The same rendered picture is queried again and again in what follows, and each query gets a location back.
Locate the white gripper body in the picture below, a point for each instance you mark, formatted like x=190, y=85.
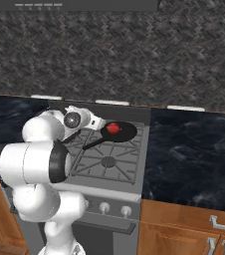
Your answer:
x=100, y=123

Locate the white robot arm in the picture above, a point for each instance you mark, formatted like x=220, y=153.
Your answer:
x=31, y=162

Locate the red tomato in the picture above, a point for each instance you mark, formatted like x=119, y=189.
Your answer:
x=112, y=127

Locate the black frying pan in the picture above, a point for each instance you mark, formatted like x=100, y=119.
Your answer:
x=126, y=131

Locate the grey stove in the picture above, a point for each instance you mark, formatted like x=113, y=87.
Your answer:
x=117, y=159

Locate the white stove knob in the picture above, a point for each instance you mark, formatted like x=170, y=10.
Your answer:
x=104, y=207
x=126, y=210

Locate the dark oven door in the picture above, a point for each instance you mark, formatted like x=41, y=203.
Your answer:
x=94, y=240

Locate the grey range hood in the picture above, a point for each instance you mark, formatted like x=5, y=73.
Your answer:
x=84, y=5

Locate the wooden drawer front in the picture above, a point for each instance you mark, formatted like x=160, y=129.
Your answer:
x=184, y=215

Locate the wooden cupboard run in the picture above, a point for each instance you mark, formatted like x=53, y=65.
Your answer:
x=1, y=215

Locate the white wall outlet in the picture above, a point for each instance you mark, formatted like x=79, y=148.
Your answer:
x=185, y=108
x=112, y=102

